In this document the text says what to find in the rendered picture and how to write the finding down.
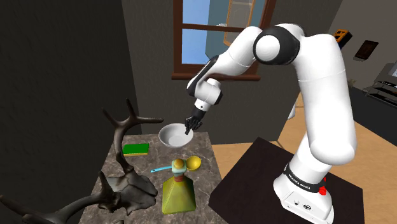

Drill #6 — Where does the dark antler skull figure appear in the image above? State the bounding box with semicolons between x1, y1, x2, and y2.
0;98;165;224

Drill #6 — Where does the dark brown wall picture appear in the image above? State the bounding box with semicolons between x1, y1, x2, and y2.
353;39;379;62

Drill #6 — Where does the green and yellow sponge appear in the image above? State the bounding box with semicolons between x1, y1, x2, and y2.
122;143;150;157

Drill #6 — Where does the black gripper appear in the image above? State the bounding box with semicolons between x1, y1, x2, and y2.
185;106;207;136

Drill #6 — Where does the dark robot stand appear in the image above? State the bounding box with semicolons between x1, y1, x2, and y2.
207;136;365;224

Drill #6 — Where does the brown framed window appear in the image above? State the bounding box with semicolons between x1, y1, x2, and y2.
171;0;277;82

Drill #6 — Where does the yellow spoon with blue handle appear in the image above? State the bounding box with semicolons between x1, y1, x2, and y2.
150;155;202;174

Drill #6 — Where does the yellow-green pyramid bottle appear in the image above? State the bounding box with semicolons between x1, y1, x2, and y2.
161;158;197;216

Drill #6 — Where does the white bowl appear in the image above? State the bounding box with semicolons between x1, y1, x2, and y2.
158;123;195;149

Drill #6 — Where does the dark desk with appliance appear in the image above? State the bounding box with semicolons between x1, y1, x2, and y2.
349;60;397;147

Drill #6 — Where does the orange and black wall picture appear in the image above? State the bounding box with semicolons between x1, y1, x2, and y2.
333;29;353;50

